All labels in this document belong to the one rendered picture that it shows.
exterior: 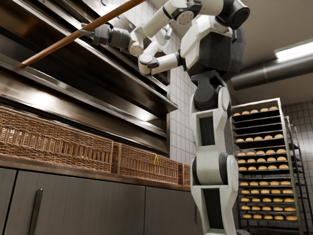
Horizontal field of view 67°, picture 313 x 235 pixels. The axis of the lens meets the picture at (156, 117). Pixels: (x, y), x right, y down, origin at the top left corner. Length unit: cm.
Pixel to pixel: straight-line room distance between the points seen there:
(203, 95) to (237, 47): 35
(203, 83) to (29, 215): 88
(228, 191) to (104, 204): 50
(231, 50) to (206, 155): 55
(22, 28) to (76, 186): 101
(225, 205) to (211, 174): 13
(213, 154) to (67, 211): 61
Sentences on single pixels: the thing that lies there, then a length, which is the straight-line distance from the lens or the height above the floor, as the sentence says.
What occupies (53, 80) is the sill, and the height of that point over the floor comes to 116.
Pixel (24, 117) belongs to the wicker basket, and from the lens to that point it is 88.
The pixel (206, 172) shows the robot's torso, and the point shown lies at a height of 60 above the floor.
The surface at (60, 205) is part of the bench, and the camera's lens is 87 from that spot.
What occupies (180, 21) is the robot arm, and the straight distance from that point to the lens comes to 109.
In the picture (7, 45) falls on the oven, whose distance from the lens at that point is 173.
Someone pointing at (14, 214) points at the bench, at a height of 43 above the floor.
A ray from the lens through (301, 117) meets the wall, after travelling 573.
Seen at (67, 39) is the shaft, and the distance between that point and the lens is 125.
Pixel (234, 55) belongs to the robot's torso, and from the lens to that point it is 131.
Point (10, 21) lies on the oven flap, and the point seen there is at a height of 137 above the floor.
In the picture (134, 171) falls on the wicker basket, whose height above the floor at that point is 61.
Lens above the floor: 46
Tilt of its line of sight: 20 degrees up
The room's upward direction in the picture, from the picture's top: 2 degrees clockwise
